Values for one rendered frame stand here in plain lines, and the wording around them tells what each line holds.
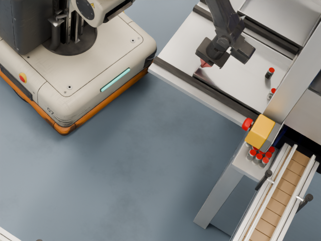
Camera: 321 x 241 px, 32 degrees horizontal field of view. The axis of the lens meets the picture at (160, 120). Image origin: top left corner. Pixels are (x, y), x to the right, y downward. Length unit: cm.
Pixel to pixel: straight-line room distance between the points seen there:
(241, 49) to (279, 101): 20
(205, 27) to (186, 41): 10
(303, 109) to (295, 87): 9
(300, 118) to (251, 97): 28
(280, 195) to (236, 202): 56
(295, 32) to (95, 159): 112
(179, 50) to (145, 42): 77
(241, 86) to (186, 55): 22
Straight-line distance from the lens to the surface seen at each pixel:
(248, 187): 216
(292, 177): 179
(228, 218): 245
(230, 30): 168
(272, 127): 173
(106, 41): 271
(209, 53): 184
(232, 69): 199
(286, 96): 167
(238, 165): 181
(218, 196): 233
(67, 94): 254
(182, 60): 196
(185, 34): 203
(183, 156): 277
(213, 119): 291
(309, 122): 172
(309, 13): 226
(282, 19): 219
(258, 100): 194
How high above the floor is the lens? 244
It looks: 59 degrees down
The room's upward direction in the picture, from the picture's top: 19 degrees clockwise
